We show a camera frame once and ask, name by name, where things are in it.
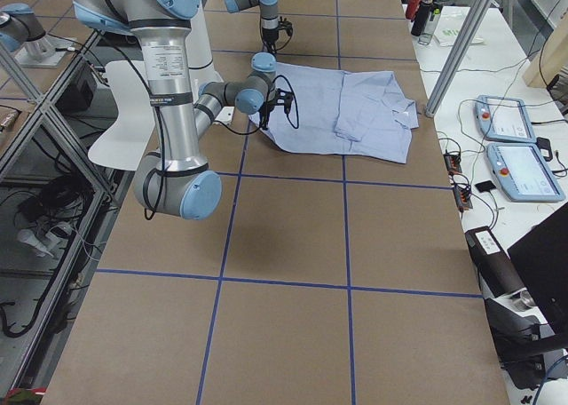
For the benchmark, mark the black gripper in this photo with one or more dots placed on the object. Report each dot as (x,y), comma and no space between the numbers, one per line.
(269,37)
(267,108)

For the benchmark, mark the light blue striped shirt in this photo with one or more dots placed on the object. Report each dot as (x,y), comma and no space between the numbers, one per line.
(344,113)

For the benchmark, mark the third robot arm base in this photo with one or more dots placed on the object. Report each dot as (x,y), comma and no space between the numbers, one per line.
(23,34)

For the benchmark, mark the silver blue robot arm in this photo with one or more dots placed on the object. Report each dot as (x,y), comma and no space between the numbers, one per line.
(269,19)
(176,179)

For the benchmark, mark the white plastic chair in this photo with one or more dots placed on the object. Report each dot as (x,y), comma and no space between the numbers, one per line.
(123,144)

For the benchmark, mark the black water bottle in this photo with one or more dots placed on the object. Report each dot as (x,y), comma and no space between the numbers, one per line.
(421,17)

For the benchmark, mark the clear bottle black lid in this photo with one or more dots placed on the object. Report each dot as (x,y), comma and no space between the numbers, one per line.
(430,25)

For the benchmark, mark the orange black circuit board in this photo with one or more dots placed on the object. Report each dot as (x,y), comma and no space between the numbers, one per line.
(452,163)

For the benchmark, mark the upper blue teach pendant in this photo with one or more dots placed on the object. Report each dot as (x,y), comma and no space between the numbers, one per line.
(503,119)

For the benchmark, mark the blue teach pendant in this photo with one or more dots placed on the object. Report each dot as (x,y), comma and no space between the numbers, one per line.
(503,119)
(522,173)

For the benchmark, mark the lower blue teach pendant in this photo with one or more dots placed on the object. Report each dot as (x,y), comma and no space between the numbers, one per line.
(522,173)

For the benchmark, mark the black computer monitor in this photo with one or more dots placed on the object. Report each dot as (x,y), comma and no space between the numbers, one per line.
(540,259)

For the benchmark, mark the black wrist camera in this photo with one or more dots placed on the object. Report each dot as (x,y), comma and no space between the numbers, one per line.
(286,26)
(284,99)

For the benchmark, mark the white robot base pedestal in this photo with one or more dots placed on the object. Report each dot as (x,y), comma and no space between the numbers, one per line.
(199,56)

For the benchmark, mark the aluminium frame post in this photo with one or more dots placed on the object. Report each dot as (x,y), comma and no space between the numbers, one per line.
(468,30)

